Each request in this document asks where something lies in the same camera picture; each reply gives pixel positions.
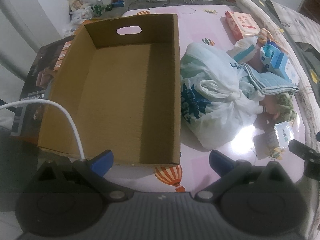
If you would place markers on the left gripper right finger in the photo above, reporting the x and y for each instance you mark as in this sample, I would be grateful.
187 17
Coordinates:
231 173

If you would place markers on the checked patterned bedsheet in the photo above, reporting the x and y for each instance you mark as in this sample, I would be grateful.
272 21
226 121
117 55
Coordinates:
301 28

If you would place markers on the white plastic shopping bag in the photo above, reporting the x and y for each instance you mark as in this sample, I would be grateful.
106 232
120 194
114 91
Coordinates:
215 104

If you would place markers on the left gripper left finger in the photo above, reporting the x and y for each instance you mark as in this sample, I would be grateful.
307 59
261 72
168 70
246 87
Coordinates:
93 171

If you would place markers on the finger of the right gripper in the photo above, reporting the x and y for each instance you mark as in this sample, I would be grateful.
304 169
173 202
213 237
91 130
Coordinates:
310 157

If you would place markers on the pink wet wipes pack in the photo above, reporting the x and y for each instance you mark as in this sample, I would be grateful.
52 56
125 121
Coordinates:
242 25

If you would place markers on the small clear tissue packet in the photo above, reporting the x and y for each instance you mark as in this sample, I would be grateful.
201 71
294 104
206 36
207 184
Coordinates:
284 134

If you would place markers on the orange striped cloth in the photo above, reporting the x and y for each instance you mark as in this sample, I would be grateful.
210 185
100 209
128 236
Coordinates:
264 35

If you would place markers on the brown cardboard box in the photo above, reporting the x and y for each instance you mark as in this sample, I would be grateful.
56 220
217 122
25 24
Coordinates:
120 82

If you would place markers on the grey star blanket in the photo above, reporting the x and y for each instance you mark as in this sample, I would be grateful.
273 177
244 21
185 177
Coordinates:
308 52

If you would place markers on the blue wet wipes pack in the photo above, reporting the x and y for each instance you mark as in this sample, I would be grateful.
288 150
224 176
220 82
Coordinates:
273 59

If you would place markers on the blue towel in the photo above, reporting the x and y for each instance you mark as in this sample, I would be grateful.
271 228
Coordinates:
266 83

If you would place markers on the white bags floor pile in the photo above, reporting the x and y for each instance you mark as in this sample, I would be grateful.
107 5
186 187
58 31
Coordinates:
80 12

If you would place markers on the dark printed flat carton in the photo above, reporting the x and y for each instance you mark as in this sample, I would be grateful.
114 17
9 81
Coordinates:
27 120

